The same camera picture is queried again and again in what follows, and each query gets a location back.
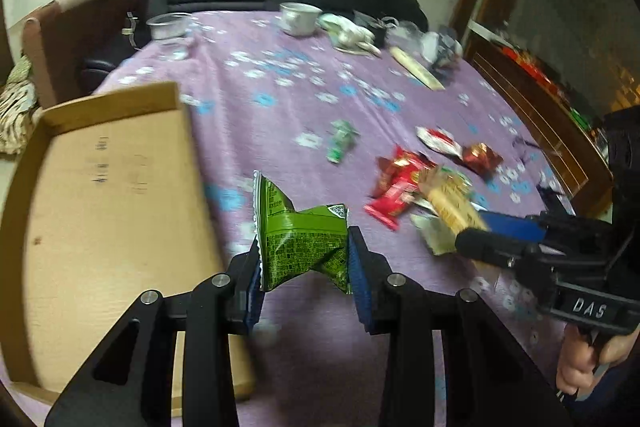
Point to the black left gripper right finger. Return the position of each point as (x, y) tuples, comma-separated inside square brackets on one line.
[(367, 273)]

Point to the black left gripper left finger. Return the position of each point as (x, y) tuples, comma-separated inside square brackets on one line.
[(245, 304)]

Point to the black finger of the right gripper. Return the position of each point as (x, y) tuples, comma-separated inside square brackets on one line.
[(494, 249)]

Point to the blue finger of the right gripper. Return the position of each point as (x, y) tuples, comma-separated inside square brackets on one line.
[(523, 229)]

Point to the tan biscuit packet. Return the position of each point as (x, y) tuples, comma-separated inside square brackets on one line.
[(449, 201)]

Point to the green snack packet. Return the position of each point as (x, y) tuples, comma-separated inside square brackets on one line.
[(293, 242)]

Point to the dark red candy packet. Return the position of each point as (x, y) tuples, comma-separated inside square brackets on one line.
[(481, 159)]

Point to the person's right hand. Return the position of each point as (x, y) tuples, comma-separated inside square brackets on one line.
[(578, 360)]

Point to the pale green flat packet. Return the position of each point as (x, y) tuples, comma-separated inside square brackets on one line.
[(437, 236)]

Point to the bright red snack packet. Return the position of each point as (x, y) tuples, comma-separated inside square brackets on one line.
[(388, 207)]

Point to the red gold snack packet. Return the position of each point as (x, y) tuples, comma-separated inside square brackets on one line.
[(403, 168)]

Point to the white red snack packet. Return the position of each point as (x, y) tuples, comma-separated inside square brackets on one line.
[(439, 141)]

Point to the small green candy packet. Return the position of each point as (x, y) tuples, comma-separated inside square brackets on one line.
[(343, 139)]

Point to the purple floral tablecloth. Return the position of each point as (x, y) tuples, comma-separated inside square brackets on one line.
[(260, 100)]

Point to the long beige packet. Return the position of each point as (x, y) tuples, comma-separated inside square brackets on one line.
[(413, 67)]

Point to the shallow cardboard box tray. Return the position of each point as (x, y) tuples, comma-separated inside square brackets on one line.
[(113, 294)]

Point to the crumpled clear plastic bag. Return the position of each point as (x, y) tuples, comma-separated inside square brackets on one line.
[(438, 49)]

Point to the white cloth bundle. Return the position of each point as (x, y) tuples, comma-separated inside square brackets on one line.
[(348, 37)]

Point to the white ceramic mug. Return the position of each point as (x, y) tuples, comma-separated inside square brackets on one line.
[(299, 19)]

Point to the clear plastic cup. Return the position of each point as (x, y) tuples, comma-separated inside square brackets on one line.
[(172, 34)]

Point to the patterned cushion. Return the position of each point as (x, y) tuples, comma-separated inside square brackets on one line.
[(20, 108)]

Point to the brown armchair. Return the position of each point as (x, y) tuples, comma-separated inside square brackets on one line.
[(62, 37)]

